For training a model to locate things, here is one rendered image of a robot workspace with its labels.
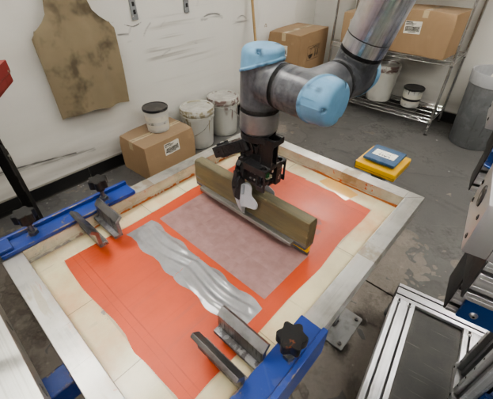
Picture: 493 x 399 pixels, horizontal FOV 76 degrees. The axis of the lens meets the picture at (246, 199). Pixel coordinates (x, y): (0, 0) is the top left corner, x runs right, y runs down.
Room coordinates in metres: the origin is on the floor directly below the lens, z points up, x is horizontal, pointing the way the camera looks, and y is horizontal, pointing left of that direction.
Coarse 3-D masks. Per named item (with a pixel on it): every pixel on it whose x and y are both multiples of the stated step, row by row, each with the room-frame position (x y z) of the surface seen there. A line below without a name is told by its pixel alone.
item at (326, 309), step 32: (192, 160) 0.80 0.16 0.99; (320, 160) 0.80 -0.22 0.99; (160, 192) 0.68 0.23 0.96; (384, 192) 0.65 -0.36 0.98; (96, 224) 0.55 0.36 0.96; (384, 224) 0.52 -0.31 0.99; (0, 256) 0.42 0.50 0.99; (32, 256) 0.45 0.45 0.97; (32, 288) 0.35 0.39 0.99; (352, 288) 0.35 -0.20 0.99; (64, 320) 0.29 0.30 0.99; (320, 320) 0.29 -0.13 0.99; (64, 352) 0.23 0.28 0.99; (96, 384) 0.19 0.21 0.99
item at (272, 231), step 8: (208, 192) 0.64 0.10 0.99; (224, 200) 0.61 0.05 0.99; (232, 208) 0.58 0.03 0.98; (248, 216) 0.55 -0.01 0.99; (256, 224) 0.53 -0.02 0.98; (264, 224) 0.52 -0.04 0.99; (272, 232) 0.50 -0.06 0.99; (280, 232) 0.50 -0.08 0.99; (280, 240) 0.48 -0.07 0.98; (288, 240) 0.47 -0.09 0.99
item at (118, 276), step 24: (192, 192) 0.69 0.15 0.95; (168, 216) 0.59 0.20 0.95; (192, 216) 0.59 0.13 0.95; (216, 216) 0.59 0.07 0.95; (240, 216) 0.59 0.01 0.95; (120, 240) 0.51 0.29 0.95; (192, 240) 0.51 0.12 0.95; (216, 240) 0.51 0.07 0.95; (72, 264) 0.44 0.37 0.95; (96, 264) 0.44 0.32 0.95; (120, 264) 0.44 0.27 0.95; (144, 264) 0.44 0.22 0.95; (96, 288) 0.38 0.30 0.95; (120, 288) 0.38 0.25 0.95; (144, 288) 0.38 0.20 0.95; (120, 312) 0.32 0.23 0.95
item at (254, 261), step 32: (288, 192) 0.69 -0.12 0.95; (320, 192) 0.69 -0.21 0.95; (352, 224) 0.56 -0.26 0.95; (224, 256) 0.46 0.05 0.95; (256, 256) 0.46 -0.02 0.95; (288, 256) 0.46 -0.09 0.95; (320, 256) 0.46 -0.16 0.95; (160, 288) 0.38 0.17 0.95; (256, 288) 0.38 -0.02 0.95; (288, 288) 0.38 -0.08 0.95; (128, 320) 0.31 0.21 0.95; (160, 320) 0.31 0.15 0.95; (192, 320) 0.31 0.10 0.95; (256, 320) 0.31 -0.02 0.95; (160, 352) 0.25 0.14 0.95; (192, 352) 0.25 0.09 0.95; (224, 352) 0.25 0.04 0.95; (192, 384) 0.20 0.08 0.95
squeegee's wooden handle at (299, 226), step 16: (208, 160) 0.69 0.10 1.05; (208, 176) 0.66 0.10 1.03; (224, 176) 0.62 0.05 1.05; (224, 192) 0.62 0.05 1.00; (256, 192) 0.56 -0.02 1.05; (272, 208) 0.52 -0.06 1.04; (288, 208) 0.50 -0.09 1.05; (272, 224) 0.51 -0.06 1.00; (288, 224) 0.49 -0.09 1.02; (304, 224) 0.46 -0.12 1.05; (304, 240) 0.46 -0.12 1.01
